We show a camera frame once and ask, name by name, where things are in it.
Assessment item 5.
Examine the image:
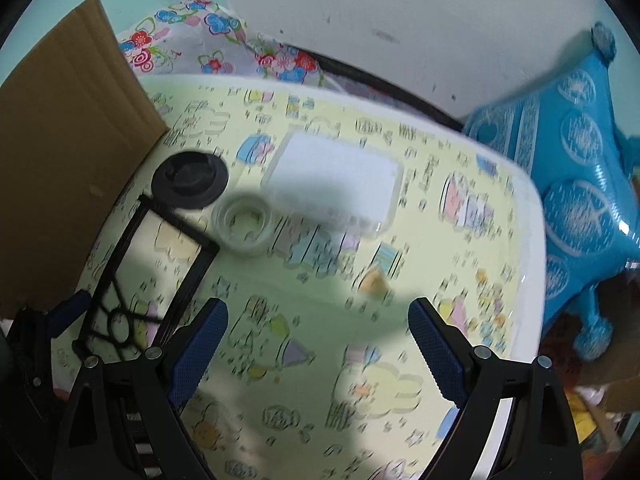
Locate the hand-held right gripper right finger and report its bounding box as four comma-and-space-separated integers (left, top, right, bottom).
407, 297, 586, 480

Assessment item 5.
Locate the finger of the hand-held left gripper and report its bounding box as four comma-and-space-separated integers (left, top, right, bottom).
10, 307, 58, 411
45, 290, 93, 338

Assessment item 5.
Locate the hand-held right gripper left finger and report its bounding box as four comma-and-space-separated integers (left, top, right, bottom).
54, 297, 230, 480

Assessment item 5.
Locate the black rectangular frame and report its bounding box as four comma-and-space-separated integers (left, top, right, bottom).
71, 194, 221, 361

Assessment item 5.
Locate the small clear round jar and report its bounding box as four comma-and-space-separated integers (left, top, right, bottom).
211, 192, 275, 258

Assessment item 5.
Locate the black round cap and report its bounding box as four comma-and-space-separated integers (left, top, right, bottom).
151, 152, 230, 209

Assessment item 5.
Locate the brown cardboard box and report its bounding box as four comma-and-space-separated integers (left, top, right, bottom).
0, 0, 171, 321

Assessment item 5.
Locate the clear case with white insert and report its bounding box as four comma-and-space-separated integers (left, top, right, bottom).
260, 130, 405, 241

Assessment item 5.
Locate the yellow cartoon printed table mat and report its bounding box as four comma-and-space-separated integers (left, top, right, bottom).
50, 77, 531, 480

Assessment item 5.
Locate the yellow cartoon-print table cover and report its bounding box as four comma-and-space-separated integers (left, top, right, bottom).
50, 74, 548, 480

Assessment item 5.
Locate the yellow plastic bag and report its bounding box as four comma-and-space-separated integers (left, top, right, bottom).
565, 395, 607, 442

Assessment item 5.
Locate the large open cardboard carton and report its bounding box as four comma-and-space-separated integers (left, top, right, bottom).
545, 280, 640, 461

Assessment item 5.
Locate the blue crown foil balloon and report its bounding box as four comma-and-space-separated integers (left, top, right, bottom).
462, 22, 640, 361

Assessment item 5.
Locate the floral printed cloth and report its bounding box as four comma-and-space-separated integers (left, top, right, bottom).
117, 0, 326, 86

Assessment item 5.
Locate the black metal rail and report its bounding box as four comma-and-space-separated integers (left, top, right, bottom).
285, 47, 468, 133

